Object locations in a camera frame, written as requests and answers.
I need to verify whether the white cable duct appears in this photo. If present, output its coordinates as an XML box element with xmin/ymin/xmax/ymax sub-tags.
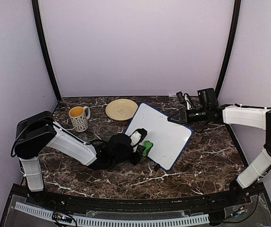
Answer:
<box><xmin>14</xmin><ymin>202</ymin><xmax>210</xmax><ymax>227</ymax></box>

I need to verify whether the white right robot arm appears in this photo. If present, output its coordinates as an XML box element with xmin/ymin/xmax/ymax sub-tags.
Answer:
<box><xmin>168</xmin><ymin>104</ymin><xmax>271</xmax><ymax>205</ymax></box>

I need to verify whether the black right corner post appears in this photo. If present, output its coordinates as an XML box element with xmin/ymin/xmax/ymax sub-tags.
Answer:
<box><xmin>215</xmin><ymin>0</ymin><xmax>241</xmax><ymax>98</ymax></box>

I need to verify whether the green black whiteboard eraser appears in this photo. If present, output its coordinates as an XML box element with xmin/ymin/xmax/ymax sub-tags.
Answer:
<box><xmin>142</xmin><ymin>140</ymin><xmax>153</xmax><ymax>157</ymax></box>

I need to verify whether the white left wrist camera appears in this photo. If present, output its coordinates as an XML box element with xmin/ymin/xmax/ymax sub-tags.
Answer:
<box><xmin>129</xmin><ymin>128</ymin><xmax>148</xmax><ymax>147</ymax></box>

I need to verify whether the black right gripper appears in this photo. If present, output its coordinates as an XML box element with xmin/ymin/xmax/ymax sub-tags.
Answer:
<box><xmin>168</xmin><ymin>106</ymin><xmax>209</xmax><ymax>125</ymax></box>

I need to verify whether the black front rail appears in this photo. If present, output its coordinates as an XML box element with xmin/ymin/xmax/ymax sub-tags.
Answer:
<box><xmin>20</xmin><ymin>186</ymin><xmax>251</xmax><ymax>213</ymax></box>

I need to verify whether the cream ceramic plate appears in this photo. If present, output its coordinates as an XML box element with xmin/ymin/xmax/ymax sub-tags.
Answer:
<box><xmin>105</xmin><ymin>99</ymin><xmax>138</xmax><ymax>121</ymax></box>

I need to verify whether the black left corner post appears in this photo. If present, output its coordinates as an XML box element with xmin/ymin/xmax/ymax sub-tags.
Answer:
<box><xmin>31</xmin><ymin>0</ymin><xmax>62</xmax><ymax>102</ymax></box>

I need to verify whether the blue framed whiteboard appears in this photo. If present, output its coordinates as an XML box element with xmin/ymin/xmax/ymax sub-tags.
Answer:
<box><xmin>125</xmin><ymin>103</ymin><xmax>193</xmax><ymax>172</ymax></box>

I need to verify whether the patterned white mug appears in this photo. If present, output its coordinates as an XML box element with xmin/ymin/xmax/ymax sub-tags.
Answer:
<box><xmin>68</xmin><ymin>106</ymin><xmax>91</xmax><ymax>132</ymax></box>

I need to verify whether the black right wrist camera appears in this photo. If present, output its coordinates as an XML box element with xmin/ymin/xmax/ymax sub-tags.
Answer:
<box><xmin>197</xmin><ymin>88</ymin><xmax>219</xmax><ymax>110</ymax></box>

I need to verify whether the black corner post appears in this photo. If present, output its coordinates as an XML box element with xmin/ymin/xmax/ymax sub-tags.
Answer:
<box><xmin>215</xmin><ymin>0</ymin><xmax>241</xmax><ymax>98</ymax></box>
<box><xmin>31</xmin><ymin>0</ymin><xmax>62</xmax><ymax>102</ymax></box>

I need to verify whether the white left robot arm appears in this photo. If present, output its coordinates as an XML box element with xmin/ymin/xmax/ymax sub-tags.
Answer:
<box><xmin>11</xmin><ymin>111</ymin><xmax>148</xmax><ymax>206</ymax></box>

